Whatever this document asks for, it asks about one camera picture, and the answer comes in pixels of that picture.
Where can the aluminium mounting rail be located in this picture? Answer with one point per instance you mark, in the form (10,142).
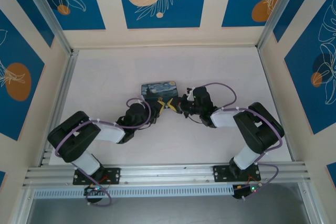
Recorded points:
(168,172)

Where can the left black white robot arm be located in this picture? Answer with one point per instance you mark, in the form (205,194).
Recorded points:
(73,134)

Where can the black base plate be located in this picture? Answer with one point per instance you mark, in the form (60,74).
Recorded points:
(114,175)
(221,172)

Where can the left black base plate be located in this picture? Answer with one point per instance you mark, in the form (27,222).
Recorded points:
(114,175)

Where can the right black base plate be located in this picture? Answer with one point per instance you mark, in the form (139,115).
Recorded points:
(221,172)

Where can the blue floral wall poster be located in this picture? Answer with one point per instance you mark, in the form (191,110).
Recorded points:
(183,11)
(302,11)
(15,116)
(302,90)
(236,3)
(31,16)
(86,11)

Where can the aluminium table side rail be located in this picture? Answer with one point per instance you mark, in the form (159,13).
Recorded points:
(263,64)
(67,82)

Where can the grey metal sheet panel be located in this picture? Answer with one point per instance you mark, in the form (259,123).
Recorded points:
(168,211)

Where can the aluminium frame post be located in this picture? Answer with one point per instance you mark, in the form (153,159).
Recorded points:
(278,11)
(47,11)

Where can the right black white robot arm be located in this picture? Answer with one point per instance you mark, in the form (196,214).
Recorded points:
(257,129)

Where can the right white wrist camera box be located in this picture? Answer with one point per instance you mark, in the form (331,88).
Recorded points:
(190,91)

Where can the starry night painted box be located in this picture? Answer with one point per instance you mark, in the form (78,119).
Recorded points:
(160,90)

